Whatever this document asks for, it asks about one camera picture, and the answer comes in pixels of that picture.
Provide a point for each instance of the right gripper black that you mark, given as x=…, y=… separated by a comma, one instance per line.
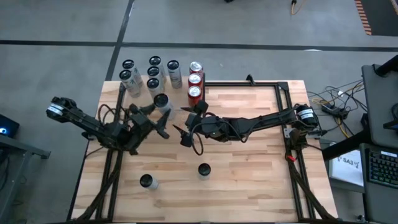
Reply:
x=217, y=129

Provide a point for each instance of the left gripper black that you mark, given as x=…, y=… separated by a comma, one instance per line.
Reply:
x=140, y=130

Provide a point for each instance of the Celsius Peach Vibe can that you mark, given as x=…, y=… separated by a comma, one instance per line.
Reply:
x=136, y=77
x=161, y=100

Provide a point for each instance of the tall white Celsius can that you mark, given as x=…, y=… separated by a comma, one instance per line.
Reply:
x=153, y=84
x=147, y=181
x=129, y=85

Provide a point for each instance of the Celsius Arctic Vibe can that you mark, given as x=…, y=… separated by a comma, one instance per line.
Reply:
x=175, y=77

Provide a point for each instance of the Celsius can pineapple print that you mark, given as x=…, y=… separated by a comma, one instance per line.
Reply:
x=153, y=71

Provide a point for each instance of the Celsius can blue text band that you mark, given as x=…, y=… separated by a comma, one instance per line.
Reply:
x=204, y=170

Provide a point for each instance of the red Coca-Cola can dark figure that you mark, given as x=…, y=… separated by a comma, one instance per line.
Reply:
x=196, y=66

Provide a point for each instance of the Celsius can orange print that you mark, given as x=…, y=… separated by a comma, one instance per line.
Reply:
x=155, y=61

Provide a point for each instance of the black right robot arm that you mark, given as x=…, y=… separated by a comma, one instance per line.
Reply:
x=267, y=119

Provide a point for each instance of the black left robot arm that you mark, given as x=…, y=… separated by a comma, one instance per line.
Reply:
x=84, y=119

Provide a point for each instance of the small red clip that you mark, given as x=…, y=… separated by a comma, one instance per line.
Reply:
x=291, y=157

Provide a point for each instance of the grey metal bench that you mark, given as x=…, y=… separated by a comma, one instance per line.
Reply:
x=28, y=148

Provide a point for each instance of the black box blue light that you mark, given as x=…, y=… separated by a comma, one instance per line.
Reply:
x=9, y=126

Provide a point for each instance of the black power strip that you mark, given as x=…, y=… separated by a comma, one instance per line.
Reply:
x=331, y=109

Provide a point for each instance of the black diagonal strut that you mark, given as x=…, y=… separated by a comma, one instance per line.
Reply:
x=388, y=65
x=342, y=147

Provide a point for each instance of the white paper sheet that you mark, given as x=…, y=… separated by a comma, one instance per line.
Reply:
x=346, y=169

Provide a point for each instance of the black backlit keyboard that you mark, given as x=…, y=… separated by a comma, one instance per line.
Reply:
x=384, y=169

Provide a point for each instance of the grey desk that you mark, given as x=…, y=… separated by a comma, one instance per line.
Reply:
x=377, y=202

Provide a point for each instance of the black mat orange striped edge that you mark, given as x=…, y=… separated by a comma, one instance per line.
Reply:
x=382, y=15

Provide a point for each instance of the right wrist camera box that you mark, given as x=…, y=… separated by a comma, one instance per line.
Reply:
x=186, y=140

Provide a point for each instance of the wooden shelf black frame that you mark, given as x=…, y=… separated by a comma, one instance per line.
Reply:
x=180, y=99

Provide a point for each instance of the black aluminium rail frame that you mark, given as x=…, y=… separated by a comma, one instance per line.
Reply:
x=300, y=199
x=112, y=168

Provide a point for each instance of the small black rail clamp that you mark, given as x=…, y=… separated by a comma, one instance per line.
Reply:
x=249, y=79

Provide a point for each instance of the grey metal mounting bracket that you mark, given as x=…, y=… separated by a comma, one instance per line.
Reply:
x=286, y=132

